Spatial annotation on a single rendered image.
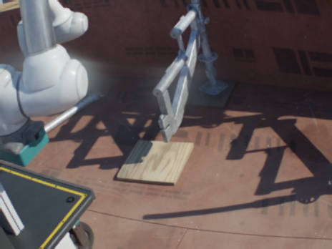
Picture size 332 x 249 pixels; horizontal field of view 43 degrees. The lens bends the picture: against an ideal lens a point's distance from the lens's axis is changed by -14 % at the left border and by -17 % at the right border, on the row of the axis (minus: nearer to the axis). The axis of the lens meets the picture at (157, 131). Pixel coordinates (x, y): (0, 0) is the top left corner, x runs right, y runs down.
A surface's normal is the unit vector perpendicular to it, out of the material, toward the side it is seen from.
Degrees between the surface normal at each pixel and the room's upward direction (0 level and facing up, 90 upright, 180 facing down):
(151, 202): 0
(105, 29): 90
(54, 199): 0
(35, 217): 0
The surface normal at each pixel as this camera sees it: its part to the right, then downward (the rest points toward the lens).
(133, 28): -0.40, 0.58
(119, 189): -0.20, -0.81
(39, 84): -0.11, 0.37
